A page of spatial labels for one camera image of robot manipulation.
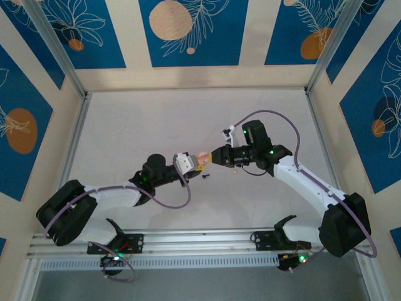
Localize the black controller board green light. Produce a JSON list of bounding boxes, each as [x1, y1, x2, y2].
[[277, 250, 314, 274], [100, 253, 127, 277]]

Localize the thin black right gripper wire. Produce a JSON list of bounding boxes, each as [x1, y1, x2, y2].
[[241, 166, 269, 177]]

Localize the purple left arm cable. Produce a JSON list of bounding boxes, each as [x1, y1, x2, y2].
[[43, 155, 192, 282]]

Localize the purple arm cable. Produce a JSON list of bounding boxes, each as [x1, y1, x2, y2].
[[233, 109, 378, 273], [43, 155, 192, 282]]

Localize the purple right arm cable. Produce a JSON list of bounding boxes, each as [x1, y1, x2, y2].
[[233, 109, 378, 273]]

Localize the long aluminium base rail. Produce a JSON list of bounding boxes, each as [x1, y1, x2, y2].
[[26, 228, 370, 257]]

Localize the aluminium side frame rail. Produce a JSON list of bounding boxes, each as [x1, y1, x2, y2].
[[305, 90, 382, 301], [15, 92, 93, 301]]

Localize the grey slotted cable duct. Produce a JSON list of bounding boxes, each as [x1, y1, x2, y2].
[[39, 254, 281, 272]]

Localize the aluminium frame post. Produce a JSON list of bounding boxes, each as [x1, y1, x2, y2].
[[304, 0, 370, 95], [22, 0, 91, 98]]

